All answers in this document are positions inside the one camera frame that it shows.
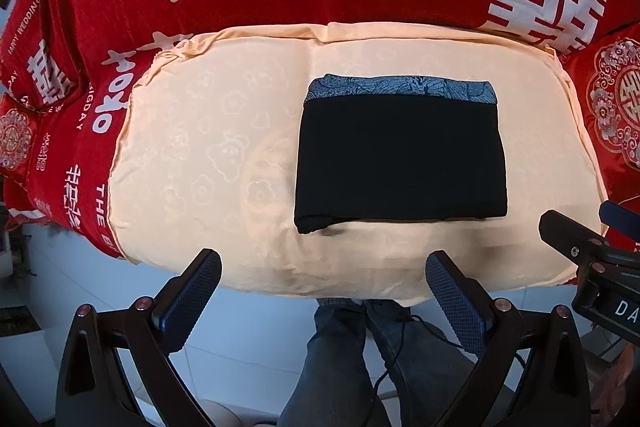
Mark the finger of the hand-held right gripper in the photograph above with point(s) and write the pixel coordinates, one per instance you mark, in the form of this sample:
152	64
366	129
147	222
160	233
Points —
620	217
567	234

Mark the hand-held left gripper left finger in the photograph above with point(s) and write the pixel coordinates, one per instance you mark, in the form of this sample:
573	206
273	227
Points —
192	299

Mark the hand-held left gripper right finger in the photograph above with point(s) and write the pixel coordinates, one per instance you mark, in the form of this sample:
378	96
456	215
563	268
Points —
457	302

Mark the black pants with blue waistband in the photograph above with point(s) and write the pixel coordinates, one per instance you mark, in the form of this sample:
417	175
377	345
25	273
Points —
400	167

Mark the person's right leg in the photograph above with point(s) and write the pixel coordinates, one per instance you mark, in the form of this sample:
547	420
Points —
425	352

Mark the person's leg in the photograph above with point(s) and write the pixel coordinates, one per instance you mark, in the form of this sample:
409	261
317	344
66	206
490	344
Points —
330	367
425	352

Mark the red embroidered pillow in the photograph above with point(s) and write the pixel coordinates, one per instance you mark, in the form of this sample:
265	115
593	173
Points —
15	137
617	107

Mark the peach cloth sheet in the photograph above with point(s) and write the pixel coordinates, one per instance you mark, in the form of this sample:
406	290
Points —
200	157

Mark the person's left leg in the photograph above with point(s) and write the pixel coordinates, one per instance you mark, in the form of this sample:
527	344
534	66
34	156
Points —
330	367

